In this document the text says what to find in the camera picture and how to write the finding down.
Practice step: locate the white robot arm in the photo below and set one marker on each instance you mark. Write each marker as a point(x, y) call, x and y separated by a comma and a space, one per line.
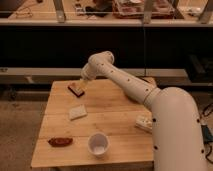
point(176, 125)

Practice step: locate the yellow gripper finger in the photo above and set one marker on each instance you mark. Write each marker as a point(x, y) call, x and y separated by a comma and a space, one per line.
point(82, 84)

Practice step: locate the metal shelf rail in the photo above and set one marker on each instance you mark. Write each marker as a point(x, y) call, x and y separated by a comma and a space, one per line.
point(12, 75)

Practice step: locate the white sponge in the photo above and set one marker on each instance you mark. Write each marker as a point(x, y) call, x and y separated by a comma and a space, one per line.
point(77, 112)

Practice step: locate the brown sausage-shaped object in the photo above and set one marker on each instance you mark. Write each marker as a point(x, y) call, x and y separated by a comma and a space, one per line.
point(60, 142)

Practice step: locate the white plastic bottle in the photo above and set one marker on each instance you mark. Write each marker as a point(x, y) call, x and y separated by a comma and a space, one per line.
point(144, 123)

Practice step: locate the white paper cup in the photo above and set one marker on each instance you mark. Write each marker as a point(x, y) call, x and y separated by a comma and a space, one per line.
point(98, 144)

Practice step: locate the wooden table top frame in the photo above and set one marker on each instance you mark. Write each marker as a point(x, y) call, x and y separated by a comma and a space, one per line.
point(108, 111)

